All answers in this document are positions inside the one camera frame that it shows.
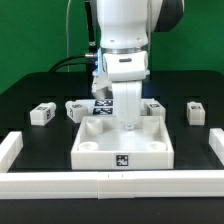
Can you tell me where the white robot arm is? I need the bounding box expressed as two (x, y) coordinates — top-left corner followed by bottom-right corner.
(90, 0), (184, 129)

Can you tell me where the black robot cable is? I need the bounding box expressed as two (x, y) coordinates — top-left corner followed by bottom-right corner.
(48, 0), (101, 73)

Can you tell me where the white square tabletop tray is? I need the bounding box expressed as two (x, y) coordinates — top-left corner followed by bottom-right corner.
(71, 116), (174, 170)

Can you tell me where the fiducial marker sheet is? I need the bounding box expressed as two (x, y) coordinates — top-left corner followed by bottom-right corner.
(77, 99), (113, 116)

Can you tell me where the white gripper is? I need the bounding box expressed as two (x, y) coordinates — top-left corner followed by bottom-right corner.
(103, 51), (148, 130)

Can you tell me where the grey thin cable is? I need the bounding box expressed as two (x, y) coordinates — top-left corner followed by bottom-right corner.
(65, 0), (73, 73)

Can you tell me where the white U-shaped fence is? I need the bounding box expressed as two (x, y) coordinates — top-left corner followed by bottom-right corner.
(0, 131), (224, 199)

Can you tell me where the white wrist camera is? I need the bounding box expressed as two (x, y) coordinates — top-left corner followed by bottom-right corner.
(91, 71), (112, 100)

